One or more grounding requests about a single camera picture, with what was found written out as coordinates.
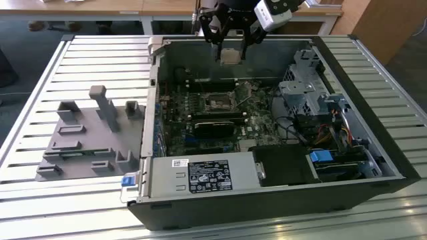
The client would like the CPU socket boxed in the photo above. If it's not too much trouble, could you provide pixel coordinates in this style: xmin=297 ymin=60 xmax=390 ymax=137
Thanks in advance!
xmin=201 ymin=91 xmax=237 ymax=113

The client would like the black plastic shroud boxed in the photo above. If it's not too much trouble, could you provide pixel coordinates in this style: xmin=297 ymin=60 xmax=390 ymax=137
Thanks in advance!
xmin=248 ymin=144 xmax=321 ymax=187

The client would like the silver square CPU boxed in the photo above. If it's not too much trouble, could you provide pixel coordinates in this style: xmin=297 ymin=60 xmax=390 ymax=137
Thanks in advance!
xmin=220 ymin=47 xmax=243 ymax=66

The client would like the grey parts rack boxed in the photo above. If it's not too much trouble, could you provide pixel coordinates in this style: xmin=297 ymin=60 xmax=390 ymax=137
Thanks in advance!
xmin=33 ymin=84 xmax=148 ymax=183

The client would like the green motherboard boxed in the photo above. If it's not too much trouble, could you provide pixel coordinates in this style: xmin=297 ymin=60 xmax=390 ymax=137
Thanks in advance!
xmin=156 ymin=79 xmax=284 ymax=157

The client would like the wooden desk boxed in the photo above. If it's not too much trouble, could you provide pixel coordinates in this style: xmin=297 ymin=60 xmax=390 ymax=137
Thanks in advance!
xmin=0 ymin=0 xmax=344 ymax=23

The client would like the metal socket cover frame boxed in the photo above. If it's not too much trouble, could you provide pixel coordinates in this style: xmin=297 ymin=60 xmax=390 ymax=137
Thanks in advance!
xmin=203 ymin=104 xmax=236 ymax=114

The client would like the black rating label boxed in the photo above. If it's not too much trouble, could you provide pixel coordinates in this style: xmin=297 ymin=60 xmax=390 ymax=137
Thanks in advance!
xmin=188 ymin=159 xmax=232 ymax=193

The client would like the blue disk carrier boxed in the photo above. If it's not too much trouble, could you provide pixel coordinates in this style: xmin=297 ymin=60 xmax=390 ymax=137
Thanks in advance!
xmin=308 ymin=149 xmax=335 ymax=165

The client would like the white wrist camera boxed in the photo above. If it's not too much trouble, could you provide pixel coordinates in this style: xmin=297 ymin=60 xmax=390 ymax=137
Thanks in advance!
xmin=253 ymin=0 xmax=293 ymax=33

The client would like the silver finned heat sink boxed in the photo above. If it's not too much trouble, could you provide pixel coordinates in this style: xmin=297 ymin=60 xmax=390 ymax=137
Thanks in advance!
xmin=237 ymin=139 xmax=259 ymax=153

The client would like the wooden cabinet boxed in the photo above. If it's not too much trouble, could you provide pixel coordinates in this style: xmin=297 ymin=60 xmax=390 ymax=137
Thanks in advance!
xmin=329 ymin=0 xmax=427 ymax=66

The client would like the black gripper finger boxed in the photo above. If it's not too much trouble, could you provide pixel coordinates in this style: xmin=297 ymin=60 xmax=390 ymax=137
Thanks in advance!
xmin=199 ymin=12 xmax=232 ymax=62
xmin=232 ymin=16 xmax=268 ymax=61

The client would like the yellow orange wire bundle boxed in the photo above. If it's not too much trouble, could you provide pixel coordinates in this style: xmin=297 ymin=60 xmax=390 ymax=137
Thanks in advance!
xmin=312 ymin=123 xmax=355 ymax=146

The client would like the black PC case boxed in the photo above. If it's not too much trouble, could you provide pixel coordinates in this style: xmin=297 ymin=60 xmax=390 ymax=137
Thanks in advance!
xmin=127 ymin=34 xmax=422 ymax=231

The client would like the metal disk bay cage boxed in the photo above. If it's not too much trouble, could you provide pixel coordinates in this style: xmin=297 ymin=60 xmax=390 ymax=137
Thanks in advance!
xmin=277 ymin=48 xmax=351 ymax=118

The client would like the graphics card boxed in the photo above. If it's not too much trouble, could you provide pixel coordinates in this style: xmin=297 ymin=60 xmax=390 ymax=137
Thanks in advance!
xmin=192 ymin=120 xmax=235 ymax=140

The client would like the silver power supply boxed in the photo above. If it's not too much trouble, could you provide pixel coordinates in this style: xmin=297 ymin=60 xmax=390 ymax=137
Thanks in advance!
xmin=145 ymin=152 xmax=264 ymax=198

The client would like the green RAM stick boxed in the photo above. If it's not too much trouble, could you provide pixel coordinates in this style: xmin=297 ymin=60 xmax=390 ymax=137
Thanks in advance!
xmin=59 ymin=148 xmax=111 ymax=160

